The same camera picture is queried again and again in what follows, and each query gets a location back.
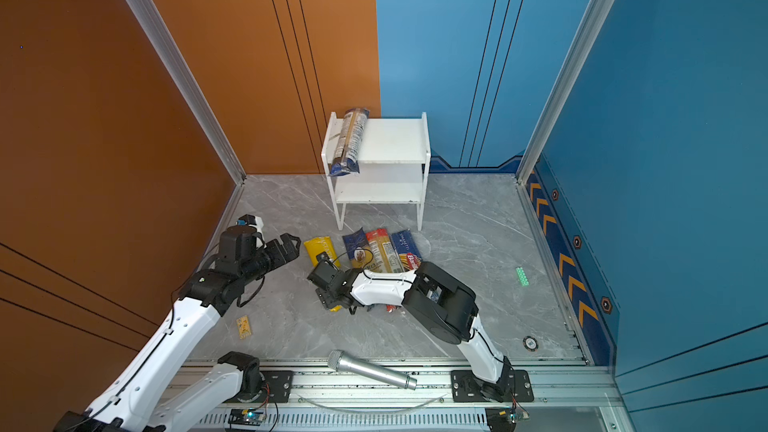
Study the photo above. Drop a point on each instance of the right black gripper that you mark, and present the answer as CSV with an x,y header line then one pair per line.
x,y
325,299

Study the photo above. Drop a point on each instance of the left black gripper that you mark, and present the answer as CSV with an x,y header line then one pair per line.
x,y
280,257

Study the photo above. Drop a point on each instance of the yellow Pastatime spaghetti bag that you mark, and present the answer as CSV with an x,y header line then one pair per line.
x,y
320,249

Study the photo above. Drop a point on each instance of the blue Ankara spaghetti bag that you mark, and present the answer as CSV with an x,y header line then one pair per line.
x,y
358,250

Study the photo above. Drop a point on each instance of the red-ended clear spaghetti bag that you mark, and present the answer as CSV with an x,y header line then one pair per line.
x,y
386,260

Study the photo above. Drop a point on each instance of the clear labelled spaghetti bag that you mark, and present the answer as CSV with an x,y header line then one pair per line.
x,y
346,153

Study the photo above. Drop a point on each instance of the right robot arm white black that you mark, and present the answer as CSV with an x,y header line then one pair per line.
x,y
441,303

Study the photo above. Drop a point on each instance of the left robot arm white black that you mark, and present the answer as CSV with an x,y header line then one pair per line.
x,y
133,402

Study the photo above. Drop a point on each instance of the white two-tier metal shelf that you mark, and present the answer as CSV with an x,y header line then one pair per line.
x,y
394,159

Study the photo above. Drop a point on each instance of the silver microphone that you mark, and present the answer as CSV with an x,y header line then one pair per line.
x,y
341,361

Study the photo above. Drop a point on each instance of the blue Barilla spaghetti box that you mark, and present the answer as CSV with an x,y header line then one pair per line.
x,y
405,247

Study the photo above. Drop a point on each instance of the small yellow card box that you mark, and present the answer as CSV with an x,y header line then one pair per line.
x,y
243,327

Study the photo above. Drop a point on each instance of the left green circuit board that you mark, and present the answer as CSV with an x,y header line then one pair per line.
x,y
246,417

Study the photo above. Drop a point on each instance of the green circuit board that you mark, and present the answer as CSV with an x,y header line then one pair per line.
x,y
505,419
246,417

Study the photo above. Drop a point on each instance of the green toy brick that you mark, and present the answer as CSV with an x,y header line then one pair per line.
x,y
522,277

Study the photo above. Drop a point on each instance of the small round floor disc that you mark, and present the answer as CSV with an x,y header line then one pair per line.
x,y
530,343

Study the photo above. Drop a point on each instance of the right green circuit board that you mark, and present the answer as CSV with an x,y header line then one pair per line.
x,y
505,419

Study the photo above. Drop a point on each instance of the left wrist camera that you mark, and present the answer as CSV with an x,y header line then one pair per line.
x,y
257,224

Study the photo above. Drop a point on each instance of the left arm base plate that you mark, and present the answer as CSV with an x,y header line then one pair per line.
x,y
275,387

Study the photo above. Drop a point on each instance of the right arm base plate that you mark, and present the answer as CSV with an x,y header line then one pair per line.
x,y
515,386

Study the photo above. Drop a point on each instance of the aluminium front rail frame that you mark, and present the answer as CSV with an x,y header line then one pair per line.
x,y
569,396

